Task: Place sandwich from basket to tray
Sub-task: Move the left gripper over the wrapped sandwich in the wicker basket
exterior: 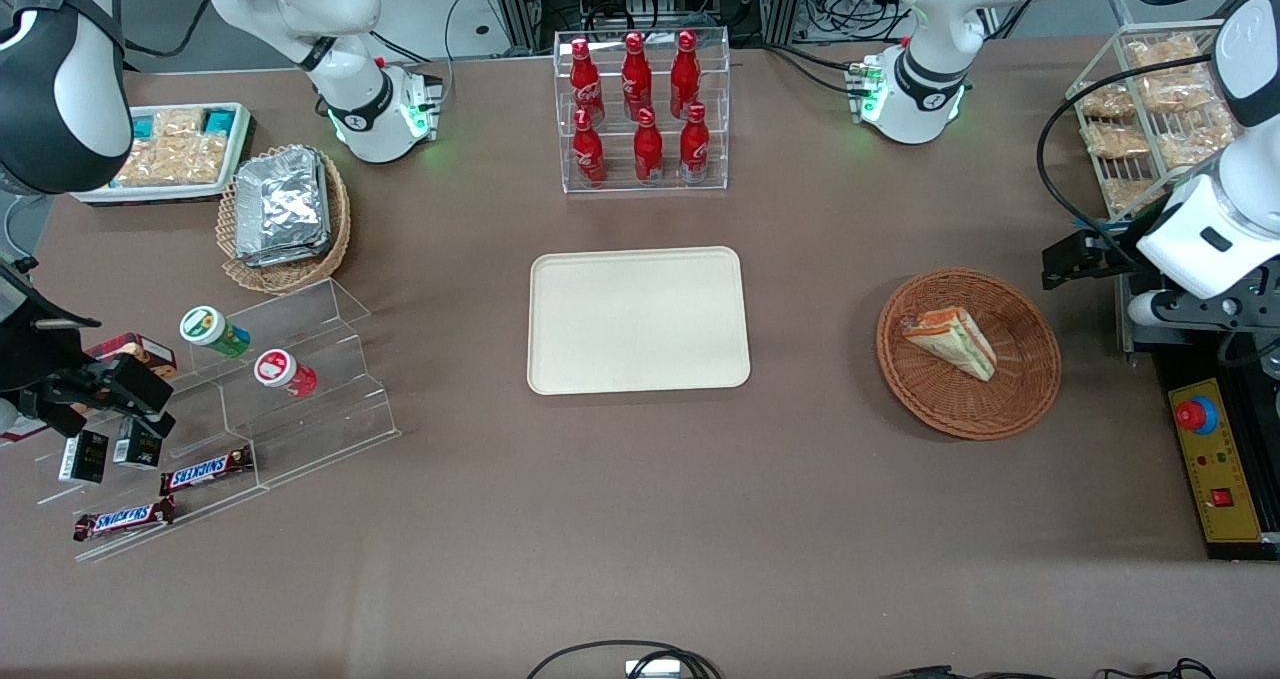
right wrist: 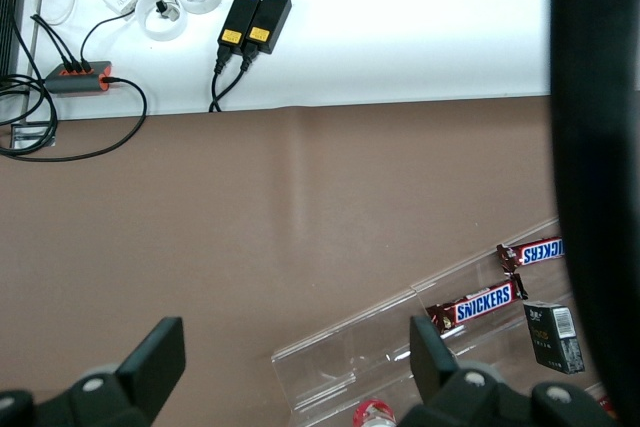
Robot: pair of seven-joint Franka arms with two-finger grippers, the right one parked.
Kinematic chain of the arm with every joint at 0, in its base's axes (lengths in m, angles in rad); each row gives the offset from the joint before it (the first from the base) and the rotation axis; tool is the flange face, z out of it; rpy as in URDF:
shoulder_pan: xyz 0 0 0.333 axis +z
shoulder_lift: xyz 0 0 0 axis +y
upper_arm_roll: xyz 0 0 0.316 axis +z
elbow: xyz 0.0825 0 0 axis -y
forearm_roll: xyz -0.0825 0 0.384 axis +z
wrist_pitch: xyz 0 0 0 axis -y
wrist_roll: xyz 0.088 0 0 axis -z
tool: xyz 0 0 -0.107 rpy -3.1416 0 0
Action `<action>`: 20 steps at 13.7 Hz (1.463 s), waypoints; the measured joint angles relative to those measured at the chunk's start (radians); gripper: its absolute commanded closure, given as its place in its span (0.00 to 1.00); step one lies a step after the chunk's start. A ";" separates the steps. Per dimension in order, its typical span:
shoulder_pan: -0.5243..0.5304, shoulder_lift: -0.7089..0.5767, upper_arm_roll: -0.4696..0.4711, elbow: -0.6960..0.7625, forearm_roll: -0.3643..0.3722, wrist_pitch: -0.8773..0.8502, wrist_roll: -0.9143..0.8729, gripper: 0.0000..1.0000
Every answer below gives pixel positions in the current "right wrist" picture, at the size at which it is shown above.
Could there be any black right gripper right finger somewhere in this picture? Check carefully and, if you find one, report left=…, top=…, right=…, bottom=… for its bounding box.
left=399, top=315, right=621, bottom=427

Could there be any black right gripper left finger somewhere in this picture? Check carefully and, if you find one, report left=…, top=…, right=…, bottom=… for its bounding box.
left=0, top=316, right=187, bottom=427

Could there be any clear acrylic stepped display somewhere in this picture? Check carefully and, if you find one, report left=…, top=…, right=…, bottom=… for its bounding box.
left=271, top=216, right=616, bottom=416

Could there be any red can white lid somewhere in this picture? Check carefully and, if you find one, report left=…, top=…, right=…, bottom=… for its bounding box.
left=353, top=398, right=399, bottom=427

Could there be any Snickers chocolate bar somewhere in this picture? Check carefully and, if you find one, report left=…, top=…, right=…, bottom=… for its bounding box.
left=424, top=274, right=530, bottom=338
left=495, top=235, right=566, bottom=271

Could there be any small black box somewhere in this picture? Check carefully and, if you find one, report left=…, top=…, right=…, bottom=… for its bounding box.
left=522, top=299, right=586, bottom=376

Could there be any brown table mat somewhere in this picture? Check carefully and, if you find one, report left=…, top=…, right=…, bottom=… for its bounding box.
left=0, top=96, right=640, bottom=427

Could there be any grey orange USB hub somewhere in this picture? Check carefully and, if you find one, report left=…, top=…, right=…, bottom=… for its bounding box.
left=43, top=60, right=114, bottom=97

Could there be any black power adapter yellow label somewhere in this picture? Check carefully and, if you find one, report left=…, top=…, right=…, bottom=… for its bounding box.
left=244, top=0, right=294, bottom=56
left=217, top=0, right=262, bottom=51

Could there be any black ribbed metal box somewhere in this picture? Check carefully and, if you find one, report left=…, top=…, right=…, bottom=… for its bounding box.
left=0, top=0, right=26, bottom=79

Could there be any silver metal clamp bracket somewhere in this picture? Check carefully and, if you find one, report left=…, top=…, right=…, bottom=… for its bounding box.
left=9, top=122, right=57, bottom=149

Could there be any black hub cable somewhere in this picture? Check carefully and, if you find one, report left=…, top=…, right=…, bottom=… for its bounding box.
left=0, top=75, right=149, bottom=163

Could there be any thick black power cord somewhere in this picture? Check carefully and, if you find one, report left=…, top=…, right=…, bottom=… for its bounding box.
left=212, top=49, right=261, bottom=113
left=208, top=44, right=236, bottom=113

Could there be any black USB cable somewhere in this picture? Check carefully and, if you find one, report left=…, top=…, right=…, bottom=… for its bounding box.
left=79, top=9, right=139, bottom=73

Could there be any white tape ring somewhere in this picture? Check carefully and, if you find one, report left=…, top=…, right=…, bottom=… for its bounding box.
left=135, top=0, right=190, bottom=42

